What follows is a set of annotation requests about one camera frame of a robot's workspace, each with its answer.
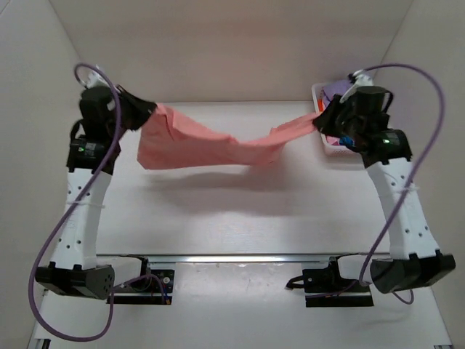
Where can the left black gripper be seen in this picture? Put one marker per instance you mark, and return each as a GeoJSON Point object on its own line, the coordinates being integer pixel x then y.
{"type": "Point", "coordinates": [147, 108]}

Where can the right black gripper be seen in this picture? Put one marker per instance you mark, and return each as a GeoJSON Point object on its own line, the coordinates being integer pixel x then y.
{"type": "Point", "coordinates": [324, 123]}

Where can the salmon pink t shirt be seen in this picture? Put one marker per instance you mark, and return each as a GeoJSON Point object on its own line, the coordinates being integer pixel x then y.
{"type": "Point", "coordinates": [171, 140]}

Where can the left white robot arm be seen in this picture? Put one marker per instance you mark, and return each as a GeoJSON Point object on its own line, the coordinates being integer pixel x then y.
{"type": "Point", "coordinates": [74, 269]}

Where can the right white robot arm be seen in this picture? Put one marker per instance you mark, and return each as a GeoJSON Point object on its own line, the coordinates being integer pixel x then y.
{"type": "Point", "coordinates": [415, 260]}

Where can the blue t shirt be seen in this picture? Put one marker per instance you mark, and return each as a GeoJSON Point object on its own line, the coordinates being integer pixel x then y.
{"type": "Point", "coordinates": [346, 141]}

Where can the white plastic basket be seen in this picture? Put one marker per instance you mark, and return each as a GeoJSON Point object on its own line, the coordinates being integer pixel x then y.
{"type": "Point", "coordinates": [331, 145]}

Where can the purple t shirt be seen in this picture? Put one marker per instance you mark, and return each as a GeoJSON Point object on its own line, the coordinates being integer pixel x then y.
{"type": "Point", "coordinates": [335, 88]}

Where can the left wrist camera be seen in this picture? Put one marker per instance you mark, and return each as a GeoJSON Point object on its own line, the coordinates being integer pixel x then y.
{"type": "Point", "coordinates": [93, 80]}

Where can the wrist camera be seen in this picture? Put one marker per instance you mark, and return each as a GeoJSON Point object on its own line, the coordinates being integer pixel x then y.
{"type": "Point", "coordinates": [93, 80]}
{"type": "Point", "coordinates": [357, 79]}

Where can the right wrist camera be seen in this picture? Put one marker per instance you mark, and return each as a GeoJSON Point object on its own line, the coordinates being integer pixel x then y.
{"type": "Point", "coordinates": [357, 79]}

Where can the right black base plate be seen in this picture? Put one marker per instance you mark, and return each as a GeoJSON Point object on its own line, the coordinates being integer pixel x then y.
{"type": "Point", "coordinates": [325, 288]}

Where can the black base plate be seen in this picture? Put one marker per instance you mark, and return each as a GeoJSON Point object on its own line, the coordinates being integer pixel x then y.
{"type": "Point", "coordinates": [150, 292]}
{"type": "Point", "coordinates": [325, 288]}

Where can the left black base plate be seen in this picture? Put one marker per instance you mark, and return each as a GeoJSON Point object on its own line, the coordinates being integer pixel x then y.
{"type": "Point", "coordinates": [150, 292]}

